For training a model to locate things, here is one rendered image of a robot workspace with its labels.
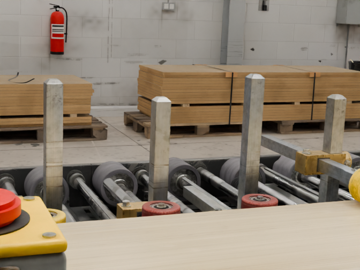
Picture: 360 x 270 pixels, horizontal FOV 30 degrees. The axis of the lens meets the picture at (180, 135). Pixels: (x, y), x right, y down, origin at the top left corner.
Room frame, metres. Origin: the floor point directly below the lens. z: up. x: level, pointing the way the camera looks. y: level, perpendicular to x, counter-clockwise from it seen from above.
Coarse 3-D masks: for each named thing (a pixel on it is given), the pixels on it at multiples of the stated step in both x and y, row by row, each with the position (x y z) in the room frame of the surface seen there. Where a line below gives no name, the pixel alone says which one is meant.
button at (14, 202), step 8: (0, 192) 0.30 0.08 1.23; (8, 192) 0.30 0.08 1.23; (0, 200) 0.29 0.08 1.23; (8, 200) 0.29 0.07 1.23; (16, 200) 0.29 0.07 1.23; (0, 208) 0.28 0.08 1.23; (8, 208) 0.28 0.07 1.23; (16, 208) 0.28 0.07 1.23; (0, 216) 0.28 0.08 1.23; (8, 216) 0.28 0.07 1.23; (16, 216) 0.28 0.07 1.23; (0, 224) 0.28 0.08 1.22
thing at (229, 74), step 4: (196, 64) 7.49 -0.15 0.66; (200, 64) 7.51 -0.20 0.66; (204, 64) 7.53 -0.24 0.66; (216, 68) 7.13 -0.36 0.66; (228, 72) 6.76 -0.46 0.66; (232, 72) 6.78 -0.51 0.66; (236, 72) 6.79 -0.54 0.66; (312, 72) 7.13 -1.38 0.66; (316, 72) 7.15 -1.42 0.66; (228, 76) 6.76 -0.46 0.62; (232, 76) 6.77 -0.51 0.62; (236, 76) 6.79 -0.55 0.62; (312, 76) 7.13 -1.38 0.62; (316, 76) 7.15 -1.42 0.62; (232, 80) 6.78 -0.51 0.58; (312, 96) 7.14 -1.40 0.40; (312, 100) 7.14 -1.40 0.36; (312, 104) 7.14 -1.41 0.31; (312, 108) 7.14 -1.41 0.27; (312, 112) 7.14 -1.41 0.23; (228, 124) 6.79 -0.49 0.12
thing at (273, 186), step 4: (268, 184) 2.16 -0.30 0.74; (272, 184) 2.16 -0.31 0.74; (272, 188) 2.12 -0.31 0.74; (276, 188) 2.12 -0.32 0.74; (312, 188) 2.22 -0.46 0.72; (144, 192) 2.00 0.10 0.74; (280, 192) 2.07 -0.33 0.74; (284, 192) 2.07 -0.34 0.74; (144, 196) 2.00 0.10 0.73; (288, 196) 2.03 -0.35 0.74; (292, 196) 2.03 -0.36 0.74; (68, 200) 1.91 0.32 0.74; (296, 200) 1.99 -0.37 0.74; (300, 200) 1.99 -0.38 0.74; (68, 204) 1.91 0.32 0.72; (68, 208) 1.81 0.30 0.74; (72, 212) 1.78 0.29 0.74; (76, 216) 1.74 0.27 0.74; (76, 220) 1.71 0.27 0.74
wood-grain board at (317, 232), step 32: (64, 224) 1.21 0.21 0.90; (96, 224) 1.22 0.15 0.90; (128, 224) 1.23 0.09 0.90; (160, 224) 1.24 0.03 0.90; (192, 224) 1.24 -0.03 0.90; (224, 224) 1.25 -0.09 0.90; (256, 224) 1.26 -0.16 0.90; (288, 224) 1.27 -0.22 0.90; (320, 224) 1.28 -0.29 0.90; (352, 224) 1.29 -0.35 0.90; (96, 256) 1.06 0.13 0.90; (128, 256) 1.07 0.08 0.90; (160, 256) 1.07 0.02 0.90; (192, 256) 1.08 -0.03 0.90; (224, 256) 1.08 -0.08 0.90; (256, 256) 1.09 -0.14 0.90; (288, 256) 1.10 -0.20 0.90; (320, 256) 1.10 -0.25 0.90; (352, 256) 1.11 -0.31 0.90
